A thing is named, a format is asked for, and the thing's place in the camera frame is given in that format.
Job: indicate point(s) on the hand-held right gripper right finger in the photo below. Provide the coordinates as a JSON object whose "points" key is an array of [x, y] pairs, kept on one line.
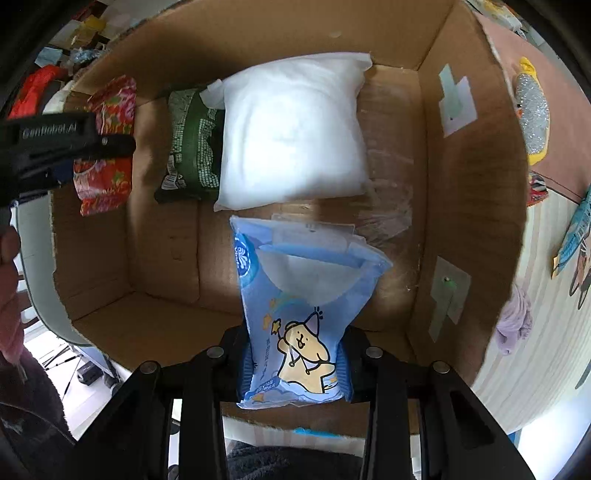
{"points": [[346, 374]]}

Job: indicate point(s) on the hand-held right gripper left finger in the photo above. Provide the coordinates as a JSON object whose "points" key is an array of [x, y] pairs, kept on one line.
{"points": [[243, 376]]}

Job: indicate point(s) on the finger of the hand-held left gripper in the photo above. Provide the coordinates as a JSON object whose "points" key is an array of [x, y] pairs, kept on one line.
{"points": [[62, 177], [115, 144]]}

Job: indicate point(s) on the red floral packet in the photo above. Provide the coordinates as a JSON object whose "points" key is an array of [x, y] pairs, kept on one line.
{"points": [[113, 101]]}

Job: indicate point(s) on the blue cartoon tissue packet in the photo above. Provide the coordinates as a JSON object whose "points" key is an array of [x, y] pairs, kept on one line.
{"points": [[295, 295]]}

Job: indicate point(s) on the brown cardboard box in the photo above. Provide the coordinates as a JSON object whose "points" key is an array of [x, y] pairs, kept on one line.
{"points": [[161, 258]]}

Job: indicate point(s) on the person's left forearm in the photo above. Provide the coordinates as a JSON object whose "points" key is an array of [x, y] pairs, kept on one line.
{"points": [[27, 415]]}

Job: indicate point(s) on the purple soft cloth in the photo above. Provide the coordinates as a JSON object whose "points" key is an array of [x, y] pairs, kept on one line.
{"points": [[513, 323]]}

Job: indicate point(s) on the person's left hand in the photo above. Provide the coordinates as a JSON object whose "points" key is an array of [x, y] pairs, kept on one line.
{"points": [[8, 251]]}

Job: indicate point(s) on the red cloth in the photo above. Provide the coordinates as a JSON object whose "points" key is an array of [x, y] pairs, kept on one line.
{"points": [[37, 87]]}

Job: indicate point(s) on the green printed packet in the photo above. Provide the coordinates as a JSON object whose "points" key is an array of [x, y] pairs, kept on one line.
{"points": [[189, 138]]}

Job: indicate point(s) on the dark fuzzy clothing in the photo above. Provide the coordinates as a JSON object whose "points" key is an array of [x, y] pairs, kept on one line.
{"points": [[291, 464]]}

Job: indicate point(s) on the pale grey plastic bin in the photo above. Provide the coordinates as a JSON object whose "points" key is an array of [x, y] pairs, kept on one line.
{"points": [[41, 286]]}

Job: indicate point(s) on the yellow packet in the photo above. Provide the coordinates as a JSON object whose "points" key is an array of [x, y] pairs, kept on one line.
{"points": [[87, 27]]}

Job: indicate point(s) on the black wheeled base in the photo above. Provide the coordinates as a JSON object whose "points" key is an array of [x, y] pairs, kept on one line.
{"points": [[90, 373]]}

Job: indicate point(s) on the white pillow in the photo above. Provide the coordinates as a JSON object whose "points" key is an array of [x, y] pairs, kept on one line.
{"points": [[291, 134]]}

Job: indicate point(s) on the striped bed sheet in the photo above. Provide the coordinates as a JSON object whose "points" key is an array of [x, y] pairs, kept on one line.
{"points": [[531, 392]]}

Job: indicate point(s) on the small multicoloured knitted item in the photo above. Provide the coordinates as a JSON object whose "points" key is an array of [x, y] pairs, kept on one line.
{"points": [[537, 189]]}

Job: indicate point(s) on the blue cartoon printed pouch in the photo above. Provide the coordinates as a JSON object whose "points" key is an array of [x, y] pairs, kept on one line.
{"points": [[577, 235]]}

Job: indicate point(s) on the yellow glitter plush toy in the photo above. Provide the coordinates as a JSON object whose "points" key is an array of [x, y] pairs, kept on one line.
{"points": [[532, 115]]}

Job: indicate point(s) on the pink blanket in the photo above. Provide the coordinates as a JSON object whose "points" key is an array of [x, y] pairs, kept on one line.
{"points": [[568, 115]]}

